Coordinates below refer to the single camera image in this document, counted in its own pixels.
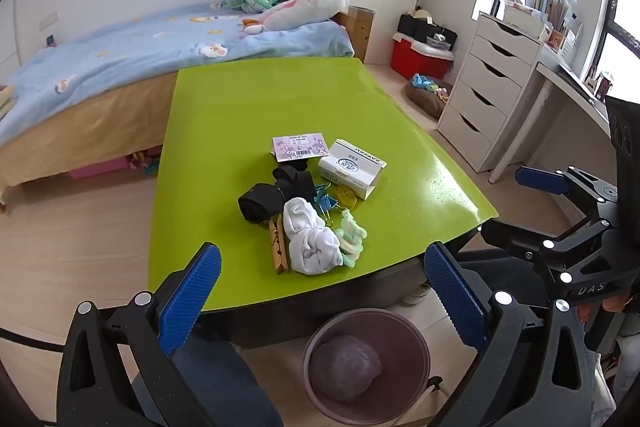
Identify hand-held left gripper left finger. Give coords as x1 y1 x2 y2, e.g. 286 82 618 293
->
56 242 281 427

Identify light blue printed blanket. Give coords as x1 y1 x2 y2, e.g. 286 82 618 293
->
0 2 356 148

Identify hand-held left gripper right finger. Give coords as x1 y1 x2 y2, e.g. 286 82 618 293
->
424 242 601 427

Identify pink box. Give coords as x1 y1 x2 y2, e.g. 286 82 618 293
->
67 154 133 180

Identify white storage box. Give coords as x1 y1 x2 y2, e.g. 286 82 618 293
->
502 0 548 40

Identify brown pet bed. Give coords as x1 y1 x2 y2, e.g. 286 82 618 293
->
405 74 453 120

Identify black cable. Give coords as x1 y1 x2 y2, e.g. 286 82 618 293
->
0 324 66 353

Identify white shoe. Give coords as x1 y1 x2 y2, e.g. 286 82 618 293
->
400 282 432 306

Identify mauve plastic waste bin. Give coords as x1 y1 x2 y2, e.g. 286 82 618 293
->
301 308 432 425

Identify white patterned garment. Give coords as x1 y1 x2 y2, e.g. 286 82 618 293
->
585 337 622 427

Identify purple printed card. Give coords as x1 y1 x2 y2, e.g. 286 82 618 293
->
271 133 328 160

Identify black bag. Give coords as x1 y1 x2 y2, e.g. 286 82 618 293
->
397 13 458 48

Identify white and pink plush toy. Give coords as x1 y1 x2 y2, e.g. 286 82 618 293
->
242 0 351 32

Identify white sock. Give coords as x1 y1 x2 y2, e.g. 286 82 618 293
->
282 197 345 277

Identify green-topped black table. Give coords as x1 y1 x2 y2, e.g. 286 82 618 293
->
147 56 501 348

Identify small photo frames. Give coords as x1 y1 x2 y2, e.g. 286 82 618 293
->
585 67 618 102

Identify person's right hand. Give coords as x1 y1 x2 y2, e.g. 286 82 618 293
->
577 294 633 323

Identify colourful toy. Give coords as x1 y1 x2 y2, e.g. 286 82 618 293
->
129 146 163 175

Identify pale green fuzzy clip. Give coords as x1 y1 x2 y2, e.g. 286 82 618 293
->
334 209 368 269

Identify white drawer cabinet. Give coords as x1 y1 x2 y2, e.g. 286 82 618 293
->
437 11 545 172

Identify crumpled purple bag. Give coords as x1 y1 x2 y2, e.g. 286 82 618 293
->
308 334 383 403

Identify bed with beige skirt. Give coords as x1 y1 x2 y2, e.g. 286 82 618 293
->
0 2 356 202

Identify white cardboard box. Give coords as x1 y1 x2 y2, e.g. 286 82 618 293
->
318 138 388 200

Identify white wire basket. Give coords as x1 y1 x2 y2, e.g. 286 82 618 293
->
557 22 583 68

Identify black fabric strap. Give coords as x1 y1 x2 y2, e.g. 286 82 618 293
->
237 164 317 225

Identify wooden clothespin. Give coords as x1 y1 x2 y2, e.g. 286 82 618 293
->
267 217 284 273
277 214 292 275

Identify red cooler box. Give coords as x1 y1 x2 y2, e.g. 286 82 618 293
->
390 32 455 80

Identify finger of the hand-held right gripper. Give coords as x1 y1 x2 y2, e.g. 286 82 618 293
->
515 165 621 220
480 218 617 280

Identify small yellow plastic item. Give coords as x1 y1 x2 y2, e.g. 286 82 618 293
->
334 186 360 210

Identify wooden nightstand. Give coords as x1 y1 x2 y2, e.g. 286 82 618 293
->
340 7 376 60

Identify row of books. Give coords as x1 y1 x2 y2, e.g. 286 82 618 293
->
525 0 583 38

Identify white desk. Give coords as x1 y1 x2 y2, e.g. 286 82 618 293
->
487 44 616 185

